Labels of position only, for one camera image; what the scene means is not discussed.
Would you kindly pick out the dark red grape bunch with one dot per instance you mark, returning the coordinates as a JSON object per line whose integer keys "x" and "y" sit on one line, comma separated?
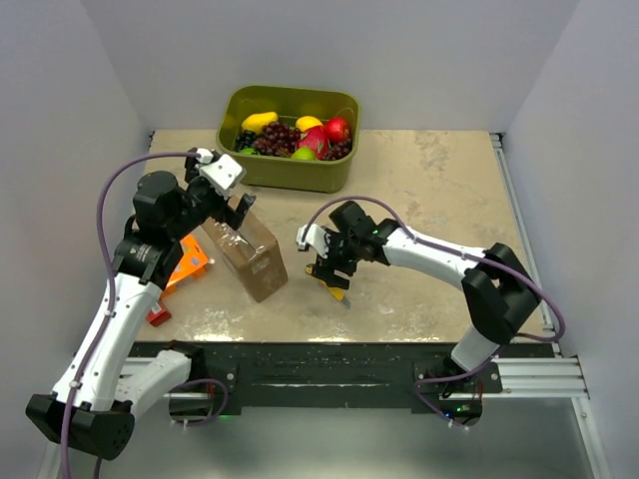
{"x": 338, "y": 151}

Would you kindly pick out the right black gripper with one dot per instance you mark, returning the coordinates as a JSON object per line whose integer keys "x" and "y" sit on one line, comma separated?
{"x": 325, "y": 268}

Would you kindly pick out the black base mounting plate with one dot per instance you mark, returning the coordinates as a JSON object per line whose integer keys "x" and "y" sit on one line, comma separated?
{"x": 342, "y": 375}

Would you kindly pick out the red small box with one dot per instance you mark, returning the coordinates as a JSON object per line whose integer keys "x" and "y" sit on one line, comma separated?
{"x": 158, "y": 314}

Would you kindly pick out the dark black grape bunch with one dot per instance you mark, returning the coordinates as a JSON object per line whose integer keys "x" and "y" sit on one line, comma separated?
{"x": 245, "y": 139}

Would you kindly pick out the yellow mango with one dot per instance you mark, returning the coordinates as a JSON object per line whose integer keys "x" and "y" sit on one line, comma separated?
{"x": 256, "y": 122}

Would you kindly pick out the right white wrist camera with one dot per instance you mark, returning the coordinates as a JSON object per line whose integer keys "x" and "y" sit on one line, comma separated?
{"x": 313, "y": 236}

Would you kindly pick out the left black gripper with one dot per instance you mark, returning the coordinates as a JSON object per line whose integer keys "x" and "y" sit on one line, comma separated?
{"x": 226, "y": 213}

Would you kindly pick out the yellow black utility knife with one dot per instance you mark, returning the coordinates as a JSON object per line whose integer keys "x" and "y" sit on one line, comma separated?
{"x": 336, "y": 293}

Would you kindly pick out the green lime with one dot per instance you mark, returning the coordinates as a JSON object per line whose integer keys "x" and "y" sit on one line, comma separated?
{"x": 304, "y": 154}

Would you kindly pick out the olive green plastic bin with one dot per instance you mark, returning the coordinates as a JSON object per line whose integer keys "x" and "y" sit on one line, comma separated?
{"x": 290, "y": 104}

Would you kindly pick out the yellow lemon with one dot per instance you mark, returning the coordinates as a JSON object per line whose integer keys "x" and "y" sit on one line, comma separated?
{"x": 307, "y": 122}

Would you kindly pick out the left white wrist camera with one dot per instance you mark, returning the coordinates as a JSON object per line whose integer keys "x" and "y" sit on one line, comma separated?
{"x": 222, "y": 171}

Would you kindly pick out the pink dragon fruit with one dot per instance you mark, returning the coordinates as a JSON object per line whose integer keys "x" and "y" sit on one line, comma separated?
{"x": 315, "y": 139}

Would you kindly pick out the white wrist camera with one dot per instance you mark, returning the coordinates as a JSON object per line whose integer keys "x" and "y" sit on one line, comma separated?
{"x": 222, "y": 171}
{"x": 313, "y": 236}

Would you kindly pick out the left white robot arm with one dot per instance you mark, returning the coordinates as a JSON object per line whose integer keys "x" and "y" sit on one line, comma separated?
{"x": 92, "y": 408}

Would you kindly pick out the brown cardboard express box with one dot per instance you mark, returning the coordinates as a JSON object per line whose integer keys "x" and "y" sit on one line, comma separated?
{"x": 252, "y": 253}

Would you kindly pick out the red apple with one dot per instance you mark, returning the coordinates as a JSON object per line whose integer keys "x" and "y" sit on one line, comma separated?
{"x": 337, "y": 130}

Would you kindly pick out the orange carton box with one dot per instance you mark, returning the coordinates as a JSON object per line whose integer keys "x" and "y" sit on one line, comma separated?
{"x": 193, "y": 264}

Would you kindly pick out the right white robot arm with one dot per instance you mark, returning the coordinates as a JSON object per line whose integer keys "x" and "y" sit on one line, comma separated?
{"x": 499, "y": 294}

